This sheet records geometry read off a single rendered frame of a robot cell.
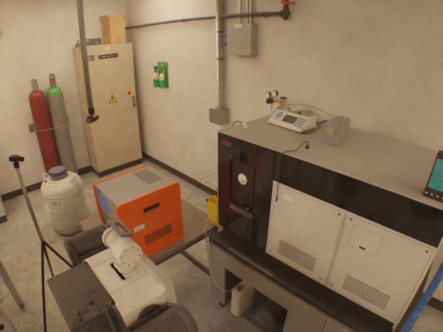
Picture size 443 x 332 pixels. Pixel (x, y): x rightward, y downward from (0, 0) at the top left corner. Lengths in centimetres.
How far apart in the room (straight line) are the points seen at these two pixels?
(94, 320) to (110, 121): 382
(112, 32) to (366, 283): 408
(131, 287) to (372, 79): 206
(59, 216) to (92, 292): 255
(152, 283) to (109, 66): 376
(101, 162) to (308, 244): 358
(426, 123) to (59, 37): 432
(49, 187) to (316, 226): 261
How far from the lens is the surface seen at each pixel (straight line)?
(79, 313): 75
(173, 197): 174
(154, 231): 177
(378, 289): 144
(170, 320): 69
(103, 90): 428
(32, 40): 438
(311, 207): 136
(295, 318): 177
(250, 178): 154
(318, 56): 246
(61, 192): 315
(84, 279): 84
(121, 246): 73
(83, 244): 97
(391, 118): 229
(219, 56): 304
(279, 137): 153
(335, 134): 148
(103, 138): 440
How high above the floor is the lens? 193
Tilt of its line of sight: 25 degrees down
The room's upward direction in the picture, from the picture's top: straight up
